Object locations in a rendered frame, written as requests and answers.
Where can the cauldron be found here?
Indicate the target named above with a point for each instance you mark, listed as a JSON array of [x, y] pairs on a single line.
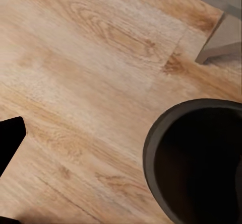
[[191, 167]]

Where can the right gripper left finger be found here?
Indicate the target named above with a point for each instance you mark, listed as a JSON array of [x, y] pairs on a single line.
[[12, 132]]

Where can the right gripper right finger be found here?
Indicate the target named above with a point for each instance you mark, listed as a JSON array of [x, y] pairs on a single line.
[[234, 132]]

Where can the coffee table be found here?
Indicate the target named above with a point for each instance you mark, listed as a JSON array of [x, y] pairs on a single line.
[[226, 37]]

